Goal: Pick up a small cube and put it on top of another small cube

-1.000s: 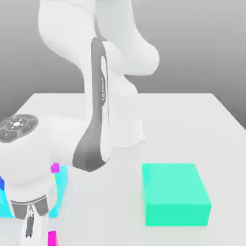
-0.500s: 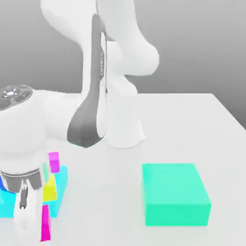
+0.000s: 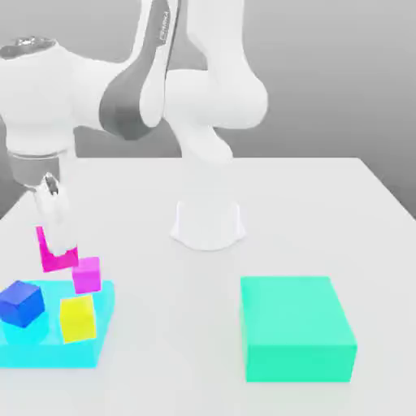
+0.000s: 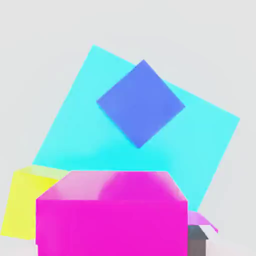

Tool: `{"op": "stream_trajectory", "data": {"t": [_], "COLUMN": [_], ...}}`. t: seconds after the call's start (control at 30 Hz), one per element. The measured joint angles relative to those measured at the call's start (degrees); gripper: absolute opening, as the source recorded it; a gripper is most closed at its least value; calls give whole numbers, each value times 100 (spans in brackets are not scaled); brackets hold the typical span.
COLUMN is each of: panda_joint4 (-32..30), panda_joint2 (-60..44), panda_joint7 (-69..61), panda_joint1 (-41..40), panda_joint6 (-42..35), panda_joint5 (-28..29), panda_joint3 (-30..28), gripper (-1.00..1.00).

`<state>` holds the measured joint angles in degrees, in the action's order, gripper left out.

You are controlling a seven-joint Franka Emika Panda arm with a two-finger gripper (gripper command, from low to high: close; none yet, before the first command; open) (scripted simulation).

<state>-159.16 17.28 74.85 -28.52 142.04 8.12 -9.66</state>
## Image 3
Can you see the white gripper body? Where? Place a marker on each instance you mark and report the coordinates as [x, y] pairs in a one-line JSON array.
[[53, 213]]

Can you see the small magenta cube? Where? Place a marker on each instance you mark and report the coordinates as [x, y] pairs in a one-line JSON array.
[[57, 262]]

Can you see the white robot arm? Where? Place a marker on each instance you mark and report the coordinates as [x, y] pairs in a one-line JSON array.
[[208, 107]]

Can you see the small violet cube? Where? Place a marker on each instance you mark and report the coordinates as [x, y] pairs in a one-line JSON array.
[[86, 275]]

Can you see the small blue cube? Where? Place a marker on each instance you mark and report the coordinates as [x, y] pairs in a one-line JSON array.
[[21, 304]]

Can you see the small yellow cube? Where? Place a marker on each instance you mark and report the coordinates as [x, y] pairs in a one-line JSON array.
[[78, 320]]

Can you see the large cyan box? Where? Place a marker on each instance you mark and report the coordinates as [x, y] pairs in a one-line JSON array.
[[65, 356]]

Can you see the large green box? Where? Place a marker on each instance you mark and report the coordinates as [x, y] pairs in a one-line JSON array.
[[292, 325]]

